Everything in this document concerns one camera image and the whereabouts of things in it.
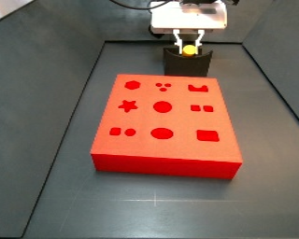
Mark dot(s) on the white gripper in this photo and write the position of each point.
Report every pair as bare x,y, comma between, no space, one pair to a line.
177,17

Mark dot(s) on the yellow oval peg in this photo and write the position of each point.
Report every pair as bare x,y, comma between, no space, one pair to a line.
188,50

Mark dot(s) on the black curved fixture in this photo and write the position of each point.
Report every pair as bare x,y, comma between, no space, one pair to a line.
185,66

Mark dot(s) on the red shape-sorter block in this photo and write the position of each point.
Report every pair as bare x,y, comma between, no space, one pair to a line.
165,126

